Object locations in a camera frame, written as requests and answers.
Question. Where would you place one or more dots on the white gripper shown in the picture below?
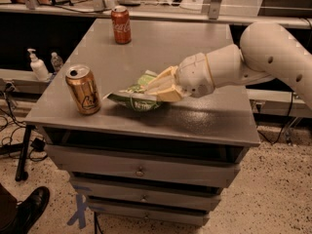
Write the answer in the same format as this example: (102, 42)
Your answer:
(194, 74)

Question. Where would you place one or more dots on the green jalapeno chip bag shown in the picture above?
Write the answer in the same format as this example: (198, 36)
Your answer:
(134, 97)

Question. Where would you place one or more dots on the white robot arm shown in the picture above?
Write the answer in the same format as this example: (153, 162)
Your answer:
(266, 51)

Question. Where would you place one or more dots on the red Coca-Cola can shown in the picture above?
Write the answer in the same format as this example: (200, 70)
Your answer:
(121, 25)

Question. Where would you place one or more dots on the orange LaCroix can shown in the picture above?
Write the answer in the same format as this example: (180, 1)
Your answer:
(83, 88)

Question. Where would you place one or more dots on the grey drawer cabinet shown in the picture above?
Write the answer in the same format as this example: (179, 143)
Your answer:
(170, 163)

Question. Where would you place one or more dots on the small clear plastic bottle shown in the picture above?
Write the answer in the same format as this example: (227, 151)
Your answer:
(56, 61)

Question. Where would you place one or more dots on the white pump dispenser bottle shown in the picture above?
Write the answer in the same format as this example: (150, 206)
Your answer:
(38, 66)

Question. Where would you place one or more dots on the black table leg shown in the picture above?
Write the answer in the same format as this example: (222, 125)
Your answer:
(21, 173)

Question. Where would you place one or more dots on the black leather shoe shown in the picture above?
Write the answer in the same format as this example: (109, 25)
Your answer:
(29, 211)

